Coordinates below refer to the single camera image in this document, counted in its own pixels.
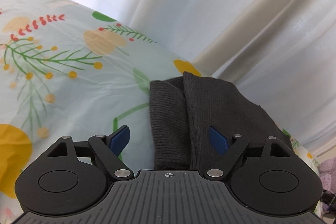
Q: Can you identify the white sheer curtain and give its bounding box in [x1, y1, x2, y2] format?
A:
[72, 0, 335, 156]

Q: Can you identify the purple teddy bear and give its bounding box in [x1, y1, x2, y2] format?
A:
[318, 157, 336, 215]

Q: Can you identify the floral bed sheet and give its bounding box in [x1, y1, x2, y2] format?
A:
[1, 0, 322, 223]

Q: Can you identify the dark grey ribbed sweater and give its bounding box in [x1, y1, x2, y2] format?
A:
[149, 72, 291, 172]

